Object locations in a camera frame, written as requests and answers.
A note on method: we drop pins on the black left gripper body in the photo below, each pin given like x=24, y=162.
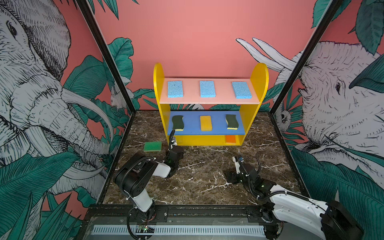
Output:
x=176, y=166

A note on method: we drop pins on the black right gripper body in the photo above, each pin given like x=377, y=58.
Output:
x=248, y=186

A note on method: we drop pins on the bright green sponge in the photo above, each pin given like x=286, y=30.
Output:
x=152, y=146

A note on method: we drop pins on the dark green sponge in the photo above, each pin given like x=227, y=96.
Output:
x=232, y=123
x=178, y=123

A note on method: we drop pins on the orange yellow sponge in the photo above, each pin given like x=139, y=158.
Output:
x=231, y=139

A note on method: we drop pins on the blue sponge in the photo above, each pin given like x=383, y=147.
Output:
x=241, y=90
x=207, y=89
x=175, y=89

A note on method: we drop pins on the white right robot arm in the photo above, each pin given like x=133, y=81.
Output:
x=327, y=220

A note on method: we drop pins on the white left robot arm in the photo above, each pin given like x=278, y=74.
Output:
x=133, y=177

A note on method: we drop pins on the yellow pink blue shelf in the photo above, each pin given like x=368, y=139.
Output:
x=192, y=106

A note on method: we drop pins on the white vent strip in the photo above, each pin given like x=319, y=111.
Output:
x=188, y=230

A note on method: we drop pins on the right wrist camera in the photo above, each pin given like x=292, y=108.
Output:
x=240, y=163

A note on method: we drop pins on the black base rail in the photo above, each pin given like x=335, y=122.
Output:
x=180, y=215

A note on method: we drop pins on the black left frame post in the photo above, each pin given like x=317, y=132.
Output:
x=97, y=34

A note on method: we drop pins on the black frame post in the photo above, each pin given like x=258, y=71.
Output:
x=97, y=34
x=325, y=20

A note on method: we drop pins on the black right frame post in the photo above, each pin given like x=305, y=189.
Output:
x=325, y=20

